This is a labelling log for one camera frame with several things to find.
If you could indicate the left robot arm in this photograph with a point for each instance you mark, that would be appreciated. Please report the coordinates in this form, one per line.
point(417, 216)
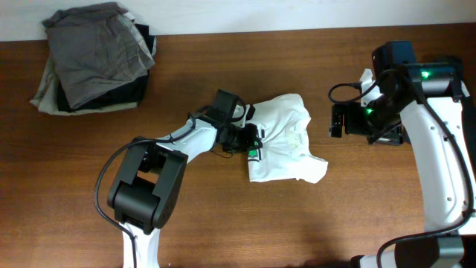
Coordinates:
point(146, 187)

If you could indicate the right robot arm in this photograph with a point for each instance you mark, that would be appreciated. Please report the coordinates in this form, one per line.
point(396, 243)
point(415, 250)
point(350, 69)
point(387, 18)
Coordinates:
point(429, 106)

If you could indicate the folded black garment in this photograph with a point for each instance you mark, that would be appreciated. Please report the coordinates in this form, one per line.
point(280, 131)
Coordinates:
point(122, 93)

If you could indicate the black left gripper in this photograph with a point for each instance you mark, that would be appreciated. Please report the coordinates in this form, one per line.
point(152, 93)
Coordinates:
point(251, 136)

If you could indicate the folded grey garment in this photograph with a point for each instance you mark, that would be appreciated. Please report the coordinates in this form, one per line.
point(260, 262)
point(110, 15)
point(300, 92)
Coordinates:
point(96, 56)

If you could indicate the folded beige garment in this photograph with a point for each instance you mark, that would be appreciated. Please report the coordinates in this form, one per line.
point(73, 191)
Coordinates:
point(45, 99)

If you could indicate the white t-shirt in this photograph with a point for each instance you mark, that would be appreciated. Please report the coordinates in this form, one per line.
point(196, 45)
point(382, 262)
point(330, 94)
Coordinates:
point(282, 128)

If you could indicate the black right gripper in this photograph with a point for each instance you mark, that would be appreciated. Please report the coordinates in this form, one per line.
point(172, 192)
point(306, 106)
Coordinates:
point(338, 120)

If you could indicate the dark garment right side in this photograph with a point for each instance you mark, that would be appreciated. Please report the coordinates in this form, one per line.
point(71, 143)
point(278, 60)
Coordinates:
point(468, 114)

